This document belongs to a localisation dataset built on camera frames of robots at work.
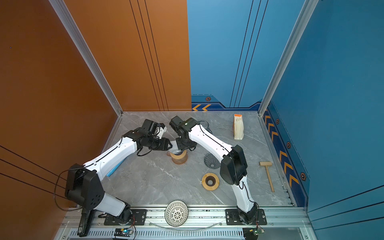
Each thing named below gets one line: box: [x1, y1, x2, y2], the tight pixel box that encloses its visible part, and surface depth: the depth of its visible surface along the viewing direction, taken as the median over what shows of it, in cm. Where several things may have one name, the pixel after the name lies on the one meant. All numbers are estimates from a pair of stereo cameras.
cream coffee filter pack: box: [233, 114, 244, 140], surface depth 104 cm
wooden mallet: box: [259, 161, 275, 193], surface depth 92 cm
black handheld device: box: [77, 208, 95, 237], surface depth 71 cm
